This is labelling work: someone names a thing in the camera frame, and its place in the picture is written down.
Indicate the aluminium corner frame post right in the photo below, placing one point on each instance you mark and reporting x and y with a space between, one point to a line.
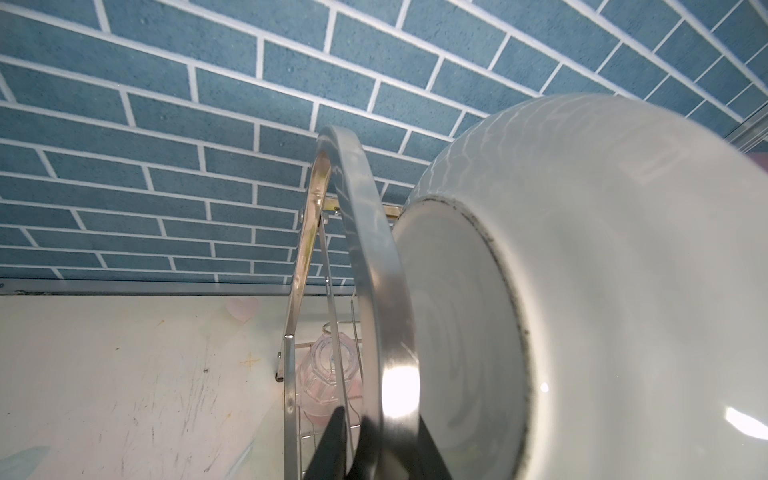
751 132

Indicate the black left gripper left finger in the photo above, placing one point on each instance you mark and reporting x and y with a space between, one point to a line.
329 459

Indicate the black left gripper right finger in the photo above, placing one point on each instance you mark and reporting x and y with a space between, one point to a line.
429 462

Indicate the white patterned large bowl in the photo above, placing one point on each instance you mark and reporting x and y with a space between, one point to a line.
589 284

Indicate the steel two-tier dish rack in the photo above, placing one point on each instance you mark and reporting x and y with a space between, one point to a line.
390 420

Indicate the clear pink glass cup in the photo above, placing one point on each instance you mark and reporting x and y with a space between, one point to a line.
317 379

